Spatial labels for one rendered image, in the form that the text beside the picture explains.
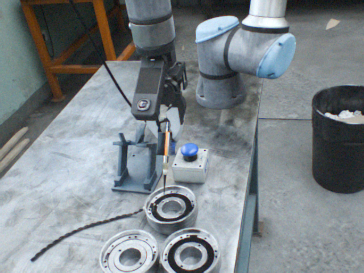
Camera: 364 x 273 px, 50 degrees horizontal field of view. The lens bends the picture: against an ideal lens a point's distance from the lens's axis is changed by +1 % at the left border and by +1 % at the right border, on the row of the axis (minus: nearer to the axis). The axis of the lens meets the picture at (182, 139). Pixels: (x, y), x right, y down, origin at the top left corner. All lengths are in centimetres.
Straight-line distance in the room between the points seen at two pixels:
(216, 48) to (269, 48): 15
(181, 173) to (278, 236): 101
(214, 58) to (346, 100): 111
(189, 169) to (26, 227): 36
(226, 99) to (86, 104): 45
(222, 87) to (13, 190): 60
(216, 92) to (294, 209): 97
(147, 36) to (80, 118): 57
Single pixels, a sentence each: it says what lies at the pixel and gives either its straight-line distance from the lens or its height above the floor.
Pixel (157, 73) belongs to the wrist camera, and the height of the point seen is 109.
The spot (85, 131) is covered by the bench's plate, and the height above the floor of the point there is 80.
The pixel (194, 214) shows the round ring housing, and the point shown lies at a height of 83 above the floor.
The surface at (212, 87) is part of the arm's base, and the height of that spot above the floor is 86.
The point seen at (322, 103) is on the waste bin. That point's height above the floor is 36.
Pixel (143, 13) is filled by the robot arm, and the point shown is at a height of 119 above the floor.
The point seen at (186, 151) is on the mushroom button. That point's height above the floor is 87.
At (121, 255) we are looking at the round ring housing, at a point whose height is 82.
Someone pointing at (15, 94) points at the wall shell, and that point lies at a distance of 295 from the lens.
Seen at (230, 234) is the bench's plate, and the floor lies 80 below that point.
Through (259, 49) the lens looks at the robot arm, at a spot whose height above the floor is 100.
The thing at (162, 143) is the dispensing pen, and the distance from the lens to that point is 78.
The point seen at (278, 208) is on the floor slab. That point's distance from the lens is 193.
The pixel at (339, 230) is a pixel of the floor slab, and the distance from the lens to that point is 188.
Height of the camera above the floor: 139
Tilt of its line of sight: 35 degrees down
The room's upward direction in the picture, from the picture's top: 8 degrees counter-clockwise
